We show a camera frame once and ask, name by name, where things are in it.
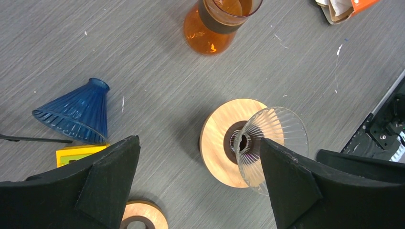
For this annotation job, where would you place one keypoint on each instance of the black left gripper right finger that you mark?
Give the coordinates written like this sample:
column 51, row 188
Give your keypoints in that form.
column 334, row 191

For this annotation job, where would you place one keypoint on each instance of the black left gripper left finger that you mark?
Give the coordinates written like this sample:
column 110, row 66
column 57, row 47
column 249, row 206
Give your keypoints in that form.
column 90, row 193

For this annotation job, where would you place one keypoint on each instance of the clear glass dripper cone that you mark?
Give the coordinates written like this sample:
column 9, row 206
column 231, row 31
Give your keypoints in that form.
column 276, row 123

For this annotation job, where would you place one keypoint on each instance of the large wooden ring holder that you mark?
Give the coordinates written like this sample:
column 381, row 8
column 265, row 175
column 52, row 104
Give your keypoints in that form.
column 215, row 139

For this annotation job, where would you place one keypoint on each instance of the orange coffee filter box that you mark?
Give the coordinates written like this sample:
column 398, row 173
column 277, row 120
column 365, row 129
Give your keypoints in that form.
column 338, row 11

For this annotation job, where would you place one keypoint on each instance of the blue glass dripper cone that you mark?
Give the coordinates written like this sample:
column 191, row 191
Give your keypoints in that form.
column 80, row 114

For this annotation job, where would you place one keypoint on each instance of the yellow green toy brick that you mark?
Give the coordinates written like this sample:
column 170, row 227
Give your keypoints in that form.
column 70, row 154

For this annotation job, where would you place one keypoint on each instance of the amber glass carafe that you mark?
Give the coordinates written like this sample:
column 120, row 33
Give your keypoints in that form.
column 211, row 25

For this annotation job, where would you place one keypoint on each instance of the small wooden ring holder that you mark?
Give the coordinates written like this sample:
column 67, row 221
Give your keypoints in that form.
column 146, row 212

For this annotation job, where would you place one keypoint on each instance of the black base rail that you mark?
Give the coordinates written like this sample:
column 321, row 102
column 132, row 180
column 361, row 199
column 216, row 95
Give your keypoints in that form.
column 382, row 133

